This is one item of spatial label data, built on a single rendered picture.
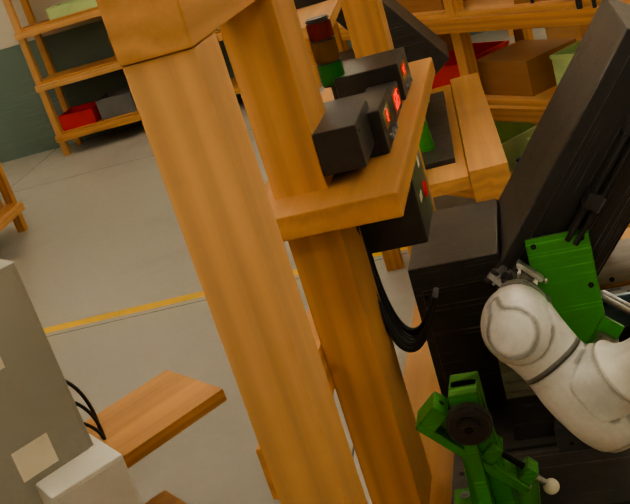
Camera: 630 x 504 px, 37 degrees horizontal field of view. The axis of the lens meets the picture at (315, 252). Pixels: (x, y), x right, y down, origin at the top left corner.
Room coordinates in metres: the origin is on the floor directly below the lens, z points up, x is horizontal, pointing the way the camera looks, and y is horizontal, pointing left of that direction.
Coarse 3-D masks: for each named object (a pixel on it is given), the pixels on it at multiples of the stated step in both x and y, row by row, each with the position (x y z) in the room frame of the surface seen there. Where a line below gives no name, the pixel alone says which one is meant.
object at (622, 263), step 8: (624, 240) 1.79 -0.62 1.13; (616, 248) 1.77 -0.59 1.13; (624, 248) 1.76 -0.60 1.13; (616, 256) 1.73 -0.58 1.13; (624, 256) 1.72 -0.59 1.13; (608, 264) 1.71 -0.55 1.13; (616, 264) 1.70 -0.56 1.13; (624, 264) 1.69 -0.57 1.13; (600, 272) 1.69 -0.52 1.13; (608, 272) 1.68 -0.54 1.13; (616, 272) 1.67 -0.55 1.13; (624, 272) 1.66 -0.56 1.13; (600, 280) 1.67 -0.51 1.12; (608, 280) 1.66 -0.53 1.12; (616, 280) 1.66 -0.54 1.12; (624, 280) 1.65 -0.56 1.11; (600, 288) 1.67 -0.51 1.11; (608, 288) 1.66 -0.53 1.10
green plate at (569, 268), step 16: (528, 240) 1.62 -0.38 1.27; (544, 240) 1.61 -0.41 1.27; (560, 240) 1.60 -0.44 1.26; (528, 256) 1.61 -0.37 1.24; (544, 256) 1.60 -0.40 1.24; (560, 256) 1.59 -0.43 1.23; (576, 256) 1.58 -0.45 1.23; (592, 256) 1.57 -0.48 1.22; (544, 272) 1.60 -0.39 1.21; (560, 272) 1.59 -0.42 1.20; (576, 272) 1.58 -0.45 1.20; (592, 272) 1.57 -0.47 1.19; (544, 288) 1.59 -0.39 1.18; (560, 288) 1.58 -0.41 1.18; (576, 288) 1.57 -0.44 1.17; (592, 288) 1.56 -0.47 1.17; (560, 304) 1.58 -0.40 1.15; (576, 304) 1.57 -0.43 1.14; (592, 304) 1.56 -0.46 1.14; (576, 320) 1.56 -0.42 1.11; (592, 320) 1.55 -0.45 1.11
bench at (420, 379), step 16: (416, 304) 2.33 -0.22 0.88; (416, 320) 2.24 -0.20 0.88; (416, 352) 2.07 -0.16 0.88; (416, 368) 1.99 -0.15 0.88; (432, 368) 1.97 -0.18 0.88; (416, 384) 1.92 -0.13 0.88; (432, 384) 1.90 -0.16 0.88; (416, 400) 1.85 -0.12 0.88; (416, 416) 1.79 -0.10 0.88; (432, 448) 1.66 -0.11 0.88; (432, 464) 1.60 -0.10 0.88; (448, 464) 1.59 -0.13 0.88; (432, 480) 1.55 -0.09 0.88; (448, 480) 1.54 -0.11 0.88; (432, 496) 1.50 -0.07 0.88; (448, 496) 1.49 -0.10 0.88
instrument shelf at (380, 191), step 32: (416, 64) 2.14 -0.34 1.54; (416, 96) 1.84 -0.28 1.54; (416, 128) 1.65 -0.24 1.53; (384, 160) 1.48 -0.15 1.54; (320, 192) 1.42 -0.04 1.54; (352, 192) 1.37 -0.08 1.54; (384, 192) 1.32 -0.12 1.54; (288, 224) 1.35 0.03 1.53; (320, 224) 1.34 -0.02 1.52; (352, 224) 1.33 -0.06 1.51
